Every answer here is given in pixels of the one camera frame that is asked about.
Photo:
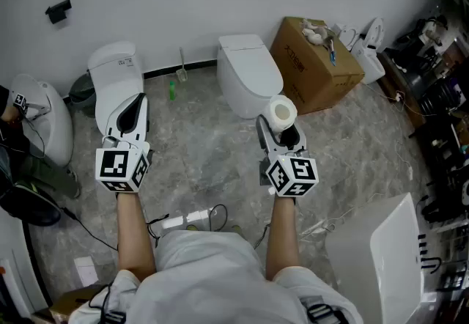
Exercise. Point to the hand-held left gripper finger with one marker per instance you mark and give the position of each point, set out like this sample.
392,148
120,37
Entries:
144,124
126,117

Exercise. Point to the cluttered dark equipment shelf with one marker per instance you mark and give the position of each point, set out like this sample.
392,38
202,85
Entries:
439,95

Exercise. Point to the black wall paper holder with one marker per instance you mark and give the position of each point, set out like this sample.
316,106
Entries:
58,11

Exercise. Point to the white round sponge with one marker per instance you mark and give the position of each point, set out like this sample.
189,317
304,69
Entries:
314,37

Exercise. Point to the person's right forearm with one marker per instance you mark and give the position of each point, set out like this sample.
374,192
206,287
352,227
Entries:
284,238

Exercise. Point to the toilet brush in holder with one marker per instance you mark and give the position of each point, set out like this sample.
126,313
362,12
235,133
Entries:
182,73

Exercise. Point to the green plastic bottle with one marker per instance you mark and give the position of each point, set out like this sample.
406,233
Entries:
172,91

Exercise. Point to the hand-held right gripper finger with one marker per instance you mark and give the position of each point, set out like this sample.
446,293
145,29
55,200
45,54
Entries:
295,137
265,135

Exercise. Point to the grey fluffy duster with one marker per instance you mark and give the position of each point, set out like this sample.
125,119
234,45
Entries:
327,36

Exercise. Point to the white paper sheet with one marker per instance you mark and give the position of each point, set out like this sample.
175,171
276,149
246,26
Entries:
85,271

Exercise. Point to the white elongated smart toilet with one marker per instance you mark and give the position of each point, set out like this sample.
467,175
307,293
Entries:
115,73

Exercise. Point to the large brown cardboard box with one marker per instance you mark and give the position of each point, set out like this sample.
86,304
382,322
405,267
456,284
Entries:
315,77

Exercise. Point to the white toilet paper roll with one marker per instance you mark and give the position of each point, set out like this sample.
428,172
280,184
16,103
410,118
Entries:
282,111

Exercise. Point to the person's white shirt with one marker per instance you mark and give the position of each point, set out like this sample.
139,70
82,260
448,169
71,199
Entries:
212,278

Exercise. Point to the white plastic pipe fitting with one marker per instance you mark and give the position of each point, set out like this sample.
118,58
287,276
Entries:
311,25

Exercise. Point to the white boxy smart toilet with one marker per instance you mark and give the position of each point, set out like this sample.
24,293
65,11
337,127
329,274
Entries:
249,77

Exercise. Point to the person's left forearm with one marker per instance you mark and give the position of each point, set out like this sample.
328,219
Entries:
133,234

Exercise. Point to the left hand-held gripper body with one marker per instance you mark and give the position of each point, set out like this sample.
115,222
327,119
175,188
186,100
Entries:
117,168

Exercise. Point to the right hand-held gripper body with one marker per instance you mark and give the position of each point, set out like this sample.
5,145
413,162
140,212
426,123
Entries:
289,176

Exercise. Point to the white egg-shaped toilet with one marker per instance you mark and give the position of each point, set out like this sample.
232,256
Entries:
55,124

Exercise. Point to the dark mesh waste bin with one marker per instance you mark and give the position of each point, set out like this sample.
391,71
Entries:
81,95

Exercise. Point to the small brown cardboard box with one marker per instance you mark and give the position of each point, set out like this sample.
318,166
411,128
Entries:
69,304

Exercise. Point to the white glossy cabinet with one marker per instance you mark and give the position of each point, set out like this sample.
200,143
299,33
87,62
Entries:
388,253

